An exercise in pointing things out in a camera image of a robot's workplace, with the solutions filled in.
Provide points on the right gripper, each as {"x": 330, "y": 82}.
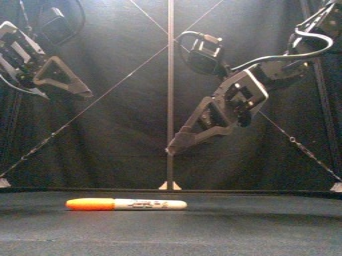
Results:
{"x": 247, "y": 93}

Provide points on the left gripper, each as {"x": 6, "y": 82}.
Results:
{"x": 20, "y": 56}

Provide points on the grey marker pen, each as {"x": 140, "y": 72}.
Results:
{"x": 147, "y": 204}

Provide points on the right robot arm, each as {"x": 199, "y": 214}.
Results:
{"x": 284, "y": 70}

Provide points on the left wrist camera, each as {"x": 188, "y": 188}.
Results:
{"x": 52, "y": 26}

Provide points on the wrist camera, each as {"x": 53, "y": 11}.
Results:
{"x": 52, "y": 26}
{"x": 204, "y": 60}

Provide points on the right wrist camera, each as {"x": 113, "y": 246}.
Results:
{"x": 204, "y": 60}

